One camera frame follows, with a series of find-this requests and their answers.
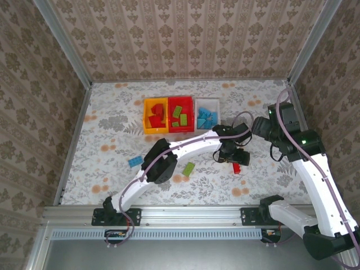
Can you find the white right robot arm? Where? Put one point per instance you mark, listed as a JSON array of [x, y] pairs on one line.
[[317, 191]]

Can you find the aluminium corner post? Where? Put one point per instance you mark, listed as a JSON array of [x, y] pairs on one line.
[[62, 42], [315, 42]]

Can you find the long red lego brick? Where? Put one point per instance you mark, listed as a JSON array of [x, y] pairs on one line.
[[160, 109]]

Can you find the yellow plastic container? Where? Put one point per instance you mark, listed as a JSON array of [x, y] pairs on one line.
[[146, 130]]

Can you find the aluminium front frame rail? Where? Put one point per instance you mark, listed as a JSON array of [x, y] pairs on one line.
[[191, 215]]

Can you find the grey metal sheet panel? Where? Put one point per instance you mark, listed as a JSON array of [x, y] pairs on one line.
[[182, 256]]

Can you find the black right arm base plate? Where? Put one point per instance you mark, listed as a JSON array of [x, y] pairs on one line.
[[250, 216]]

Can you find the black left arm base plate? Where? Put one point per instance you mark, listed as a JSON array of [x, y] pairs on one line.
[[132, 216]]

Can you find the red plastic container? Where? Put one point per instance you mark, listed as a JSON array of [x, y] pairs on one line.
[[180, 101]]

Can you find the white plastic container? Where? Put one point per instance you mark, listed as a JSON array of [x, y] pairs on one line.
[[208, 101]]

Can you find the floral patterned table cover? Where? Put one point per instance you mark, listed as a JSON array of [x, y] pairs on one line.
[[112, 135]]

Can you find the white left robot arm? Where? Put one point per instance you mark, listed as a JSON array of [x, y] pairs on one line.
[[194, 146]]

